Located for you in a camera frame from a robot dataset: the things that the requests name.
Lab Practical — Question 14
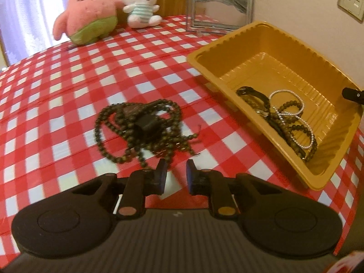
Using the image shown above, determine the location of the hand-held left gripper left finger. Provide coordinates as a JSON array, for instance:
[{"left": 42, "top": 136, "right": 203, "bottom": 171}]
[{"left": 72, "top": 159, "right": 168, "bottom": 220}]

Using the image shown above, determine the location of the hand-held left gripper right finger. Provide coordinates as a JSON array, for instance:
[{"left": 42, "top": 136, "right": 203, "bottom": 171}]
[{"left": 186, "top": 159, "right": 282, "bottom": 219}]

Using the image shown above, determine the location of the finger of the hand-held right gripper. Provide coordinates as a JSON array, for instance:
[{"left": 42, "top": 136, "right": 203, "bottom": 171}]
[{"left": 342, "top": 87, "right": 364, "bottom": 104}]

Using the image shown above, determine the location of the long dark bead necklace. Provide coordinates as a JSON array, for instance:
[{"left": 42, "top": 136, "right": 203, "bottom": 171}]
[{"left": 94, "top": 99, "right": 203, "bottom": 169}]

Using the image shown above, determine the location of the small black blocky object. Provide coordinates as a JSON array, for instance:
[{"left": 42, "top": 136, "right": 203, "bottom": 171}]
[{"left": 134, "top": 113, "right": 164, "bottom": 141}]

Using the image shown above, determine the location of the white pearl necklace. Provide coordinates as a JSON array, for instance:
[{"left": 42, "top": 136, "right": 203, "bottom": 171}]
[{"left": 268, "top": 89, "right": 318, "bottom": 149}]

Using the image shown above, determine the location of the dark bead bracelet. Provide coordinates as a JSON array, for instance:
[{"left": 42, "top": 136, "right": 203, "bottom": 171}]
[{"left": 267, "top": 100, "right": 317, "bottom": 162}]

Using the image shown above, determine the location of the black strap bracelet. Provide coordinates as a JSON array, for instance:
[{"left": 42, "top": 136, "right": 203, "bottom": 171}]
[{"left": 237, "top": 86, "right": 270, "bottom": 117}]

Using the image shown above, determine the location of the yellow plastic tray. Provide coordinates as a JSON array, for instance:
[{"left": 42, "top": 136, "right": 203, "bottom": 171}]
[{"left": 187, "top": 20, "right": 363, "bottom": 191}]

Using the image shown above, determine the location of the red checkered tablecloth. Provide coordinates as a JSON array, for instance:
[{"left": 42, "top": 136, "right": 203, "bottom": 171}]
[{"left": 0, "top": 15, "right": 364, "bottom": 251}]

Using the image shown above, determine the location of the white bunny plush toy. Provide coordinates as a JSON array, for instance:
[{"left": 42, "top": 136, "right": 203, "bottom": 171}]
[{"left": 119, "top": 0, "right": 163, "bottom": 29}]

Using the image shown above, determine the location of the pink starfish plush toy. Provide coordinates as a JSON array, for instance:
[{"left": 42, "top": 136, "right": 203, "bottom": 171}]
[{"left": 53, "top": 0, "right": 123, "bottom": 46}]

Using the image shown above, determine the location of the white lace curtain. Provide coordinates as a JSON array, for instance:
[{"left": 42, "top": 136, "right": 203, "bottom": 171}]
[{"left": 0, "top": 0, "right": 77, "bottom": 66}]

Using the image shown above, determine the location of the beige wall socket plate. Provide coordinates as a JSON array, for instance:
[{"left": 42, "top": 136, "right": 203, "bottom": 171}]
[{"left": 337, "top": 0, "right": 364, "bottom": 23}]

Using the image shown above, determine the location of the clear sand art frame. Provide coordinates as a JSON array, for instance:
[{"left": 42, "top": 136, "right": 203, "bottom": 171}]
[{"left": 186, "top": 0, "right": 253, "bottom": 35}]

